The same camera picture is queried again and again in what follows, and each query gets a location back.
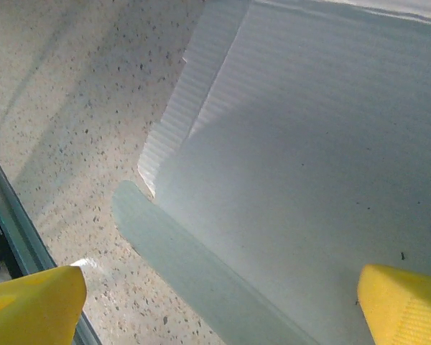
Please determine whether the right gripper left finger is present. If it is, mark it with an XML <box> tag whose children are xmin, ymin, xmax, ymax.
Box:
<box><xmin>0</xmin><ymin>264</ymin><xmax>88</xmax><ymax>345</ymax></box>

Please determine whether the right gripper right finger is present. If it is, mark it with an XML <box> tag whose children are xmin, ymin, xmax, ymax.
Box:
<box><xmin>355</xmin><ymin>264</ymin><xmax>431</xmax><ymax>345</ymax></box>

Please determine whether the light blue cloth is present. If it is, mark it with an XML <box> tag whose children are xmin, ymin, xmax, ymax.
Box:
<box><xmin>111</xmin><ymin>0</ymin><xmax>431</xmax><ymax>345</ymax></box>

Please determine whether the aluminium frame rail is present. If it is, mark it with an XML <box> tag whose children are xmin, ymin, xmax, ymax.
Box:
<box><xmin>0</xmin><ymin>142</ymin><xmax>103</xmax><ymax>345</ymax></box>

